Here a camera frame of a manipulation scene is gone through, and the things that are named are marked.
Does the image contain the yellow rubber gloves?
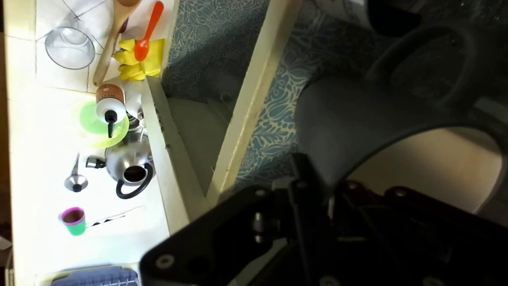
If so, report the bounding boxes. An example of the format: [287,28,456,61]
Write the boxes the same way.
[112,37,166,83]

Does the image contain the blue dish rack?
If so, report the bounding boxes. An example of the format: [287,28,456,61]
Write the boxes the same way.
[48,263,139,286]

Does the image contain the thin dark stick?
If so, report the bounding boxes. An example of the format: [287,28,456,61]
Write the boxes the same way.
[88,206,147,229]

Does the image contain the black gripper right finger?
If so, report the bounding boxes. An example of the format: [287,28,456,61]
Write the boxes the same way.
[331,180,508,286]

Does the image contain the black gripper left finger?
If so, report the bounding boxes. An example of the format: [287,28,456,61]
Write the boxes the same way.
[139,153,331,286]

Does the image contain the grey mug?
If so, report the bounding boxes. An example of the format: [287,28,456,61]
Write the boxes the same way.
[295,21,508,220]

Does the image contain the soap bottle with black pump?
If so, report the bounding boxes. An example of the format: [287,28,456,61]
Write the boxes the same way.
[93,83,126,140]

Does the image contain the wooden spoon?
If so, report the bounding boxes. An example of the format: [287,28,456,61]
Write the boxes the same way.
[91,0,142,88]

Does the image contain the purple and green cup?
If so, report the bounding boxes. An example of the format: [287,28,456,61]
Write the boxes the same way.
[56,206,87,237]

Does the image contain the stainless steel kettle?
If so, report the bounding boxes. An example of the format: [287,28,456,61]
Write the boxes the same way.
[83,118,155,202]

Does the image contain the orange plastic spoon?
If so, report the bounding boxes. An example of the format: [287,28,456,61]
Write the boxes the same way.
[131,0,166,64]

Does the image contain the small metal funnel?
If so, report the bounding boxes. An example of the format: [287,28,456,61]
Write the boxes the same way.
[63,153,90,194]

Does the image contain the clear drinking glass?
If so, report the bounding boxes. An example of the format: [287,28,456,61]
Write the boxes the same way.
[42,15,98,72]

